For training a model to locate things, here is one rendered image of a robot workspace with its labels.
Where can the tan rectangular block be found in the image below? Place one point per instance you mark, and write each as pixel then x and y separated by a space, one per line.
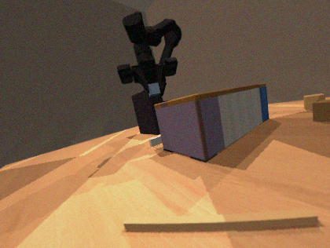
pixel 309 99

